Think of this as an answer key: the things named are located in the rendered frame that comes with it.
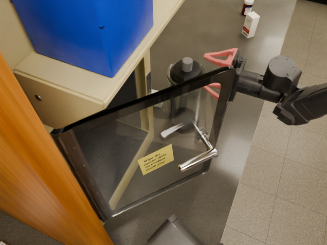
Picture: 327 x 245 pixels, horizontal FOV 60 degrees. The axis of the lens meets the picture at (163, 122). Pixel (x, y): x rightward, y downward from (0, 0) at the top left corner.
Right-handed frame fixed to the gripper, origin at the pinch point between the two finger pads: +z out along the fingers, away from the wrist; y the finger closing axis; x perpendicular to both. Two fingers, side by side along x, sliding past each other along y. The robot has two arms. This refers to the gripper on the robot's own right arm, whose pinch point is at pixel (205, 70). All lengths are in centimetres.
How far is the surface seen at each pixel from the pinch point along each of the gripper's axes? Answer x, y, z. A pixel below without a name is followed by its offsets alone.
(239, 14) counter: -70, -25, 5
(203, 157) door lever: 25.1, 0.4, -8.4
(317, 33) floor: -220, -120, -51
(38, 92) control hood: 41, 29, 8
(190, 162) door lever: 27.2, 0.2, -6.2
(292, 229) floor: -20, -121, -60
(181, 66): -0.7, -1.7, 7.1
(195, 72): -0.1, -1.7, 2.7
